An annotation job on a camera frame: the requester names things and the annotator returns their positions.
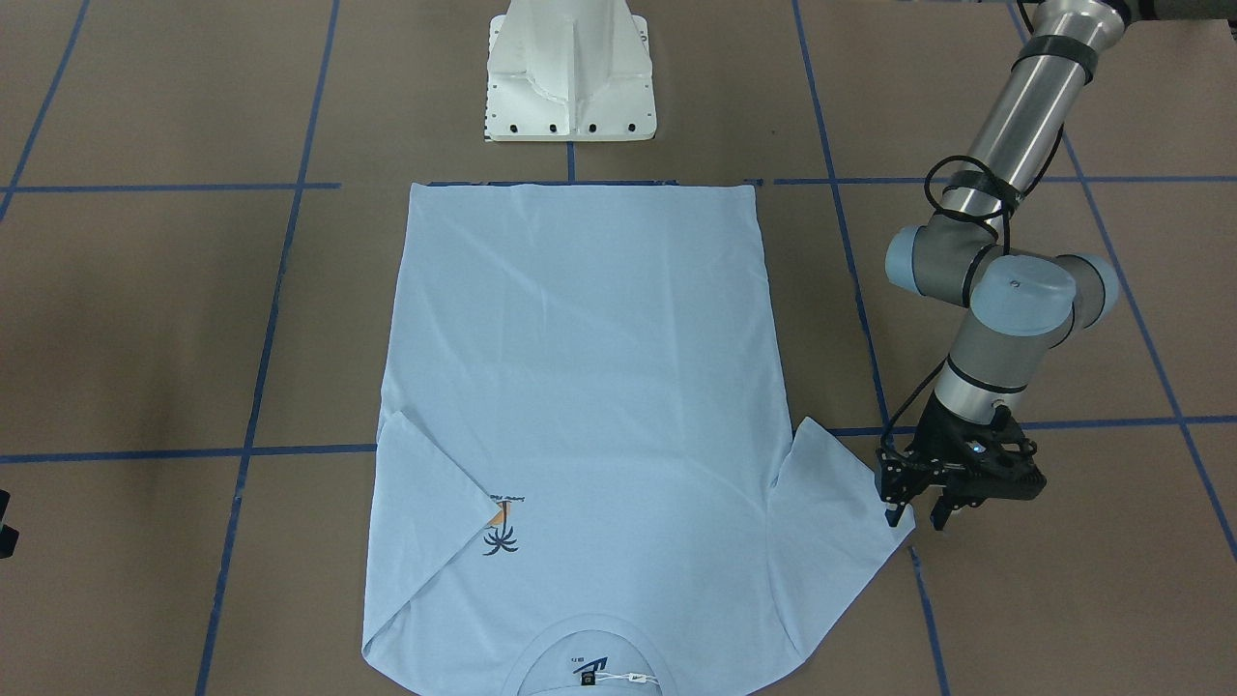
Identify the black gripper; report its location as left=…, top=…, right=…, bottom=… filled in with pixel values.
left=876, top=393, right=1004, bottom=532

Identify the light blue t-shirt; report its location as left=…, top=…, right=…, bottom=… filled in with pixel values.
left=361, top=185, right=915, bottom=695

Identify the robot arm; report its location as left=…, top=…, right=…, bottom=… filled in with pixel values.
left=876, top=1, right=1133, bottom=530

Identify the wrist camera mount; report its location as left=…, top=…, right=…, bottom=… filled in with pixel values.
left=964, top=407, right=1048, bottom=501

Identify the white camera pedestal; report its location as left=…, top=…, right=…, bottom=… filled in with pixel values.
left=482, top=1, right=658, bottom=142

